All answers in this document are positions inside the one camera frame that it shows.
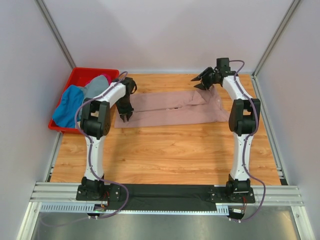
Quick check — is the right frame post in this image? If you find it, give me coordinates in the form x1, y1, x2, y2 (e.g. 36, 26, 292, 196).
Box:
252, 0, 302, 78

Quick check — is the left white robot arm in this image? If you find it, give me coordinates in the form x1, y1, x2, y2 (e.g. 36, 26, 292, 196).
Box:
76, 77, 137, 201

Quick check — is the blue t shirt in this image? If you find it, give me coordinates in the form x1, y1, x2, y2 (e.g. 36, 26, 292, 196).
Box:
52, 85, 84, 128

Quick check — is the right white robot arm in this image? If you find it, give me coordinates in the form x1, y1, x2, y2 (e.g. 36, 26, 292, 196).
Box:
193, 57, 261, 203

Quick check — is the aluminium mounting rail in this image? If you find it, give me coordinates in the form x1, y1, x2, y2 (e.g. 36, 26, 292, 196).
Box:
30, 182, 304, 216

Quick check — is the left frame post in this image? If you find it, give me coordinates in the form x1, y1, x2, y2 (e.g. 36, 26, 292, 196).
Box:
34, 0, 76, 69

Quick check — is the frame post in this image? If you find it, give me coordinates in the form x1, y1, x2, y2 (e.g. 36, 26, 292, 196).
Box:
252, 0, 302, 78
34, 0, 76, 69

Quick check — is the red plastic bin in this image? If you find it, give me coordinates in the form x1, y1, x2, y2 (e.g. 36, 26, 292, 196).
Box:
48, 67, 120, 134

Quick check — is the grey-blue t shirt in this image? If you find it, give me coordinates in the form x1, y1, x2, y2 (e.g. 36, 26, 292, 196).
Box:
82, 75, 110, 99

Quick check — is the pink printed t shirt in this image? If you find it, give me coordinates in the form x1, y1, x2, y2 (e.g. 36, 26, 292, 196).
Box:
114, 87, 230, 129

